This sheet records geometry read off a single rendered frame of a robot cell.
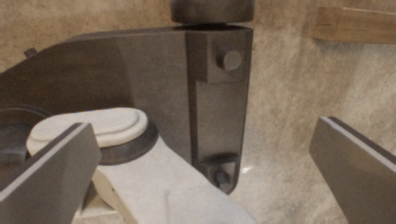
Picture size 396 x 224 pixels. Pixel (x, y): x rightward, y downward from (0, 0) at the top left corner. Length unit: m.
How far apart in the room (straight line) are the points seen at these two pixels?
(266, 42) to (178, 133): 0.41
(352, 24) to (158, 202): 0.72
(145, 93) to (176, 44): 0.13
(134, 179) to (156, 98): 0.23
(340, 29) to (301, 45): 0.13
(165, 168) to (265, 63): 0.53
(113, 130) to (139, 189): 0.11
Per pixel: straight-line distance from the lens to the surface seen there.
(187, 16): 0.45
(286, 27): 0.74
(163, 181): 0.30
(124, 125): 0.35
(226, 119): 0.52
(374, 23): 0.86
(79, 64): 0.48
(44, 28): 0.68
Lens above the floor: 0.61
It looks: 60 degrees down
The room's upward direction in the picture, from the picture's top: 156 degrees clockwise
